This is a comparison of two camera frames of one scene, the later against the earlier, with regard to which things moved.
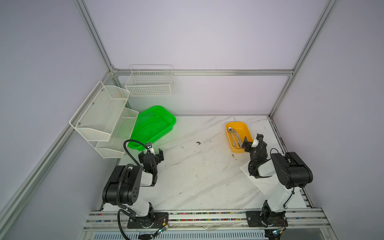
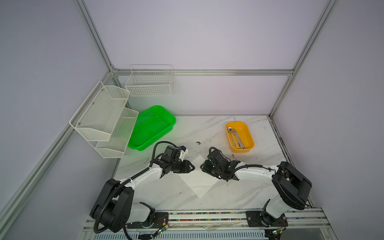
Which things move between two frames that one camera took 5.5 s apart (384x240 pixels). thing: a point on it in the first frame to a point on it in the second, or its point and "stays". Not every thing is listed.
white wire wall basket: x=150 y=80 stays
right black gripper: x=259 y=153 to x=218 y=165
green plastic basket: x=151 y=125 stays
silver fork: x=237 y=136 stays
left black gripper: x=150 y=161 to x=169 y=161
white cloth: x=265 y=184 to x=198 y=180
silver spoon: x=230 y=130 stays
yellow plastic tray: x=236 y=132 stays
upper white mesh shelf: x=97 y=117 stays
